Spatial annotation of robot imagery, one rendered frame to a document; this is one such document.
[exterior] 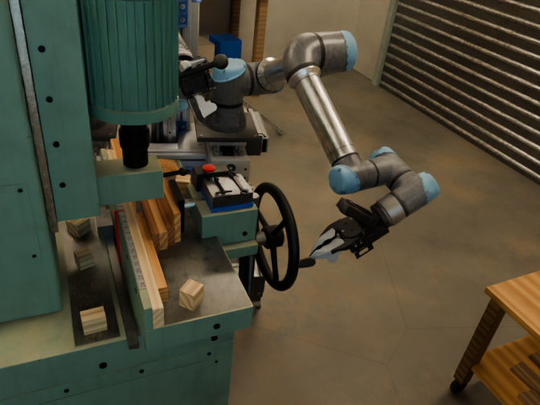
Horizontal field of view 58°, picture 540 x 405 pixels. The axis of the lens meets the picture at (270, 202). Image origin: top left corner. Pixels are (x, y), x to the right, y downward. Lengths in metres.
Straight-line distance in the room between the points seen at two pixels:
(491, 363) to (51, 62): 1.77
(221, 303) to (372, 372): 1.22
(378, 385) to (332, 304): 0.44
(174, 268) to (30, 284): 0.28
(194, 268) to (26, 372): 0.37
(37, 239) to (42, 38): 0.36
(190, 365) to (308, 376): 0.92
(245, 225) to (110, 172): 0.33
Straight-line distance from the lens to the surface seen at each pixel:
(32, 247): 1.02
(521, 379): 2.09
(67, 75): 0.90
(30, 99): 0.91
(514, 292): 1.86
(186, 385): 1.23
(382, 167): 1.28
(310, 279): 2.41
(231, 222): 1.13
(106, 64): 0.90
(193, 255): 1.08
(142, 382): 1.18
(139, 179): 1.04
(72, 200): 1.01
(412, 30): 4.67
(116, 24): 0.87
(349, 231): 1.23
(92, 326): 1.07
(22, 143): 0.90
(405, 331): 2.31
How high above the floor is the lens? 1.60
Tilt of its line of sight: 34 degrees down
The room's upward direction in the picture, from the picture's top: 7 degrees clockwise
